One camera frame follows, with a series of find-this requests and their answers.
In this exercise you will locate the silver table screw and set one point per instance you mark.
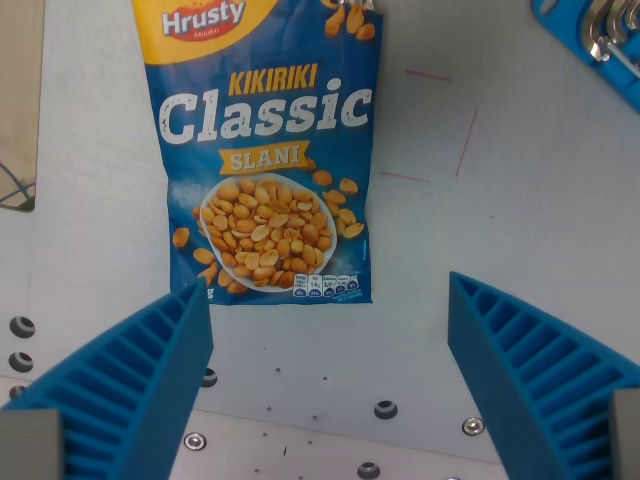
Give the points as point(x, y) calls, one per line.
point(194, 440)
point(472, 426)

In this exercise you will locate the silver hex key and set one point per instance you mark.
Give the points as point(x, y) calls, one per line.
point(606, 35)
point(634, 20)

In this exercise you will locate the blue Hrusty peanut bag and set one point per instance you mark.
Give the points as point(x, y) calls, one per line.
point(265, 150)

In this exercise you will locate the blue hex key holder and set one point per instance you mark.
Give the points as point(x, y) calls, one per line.
point(595, 45)

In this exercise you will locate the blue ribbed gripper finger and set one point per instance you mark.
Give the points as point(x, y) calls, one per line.
point(125, 380)
point(530, 380)

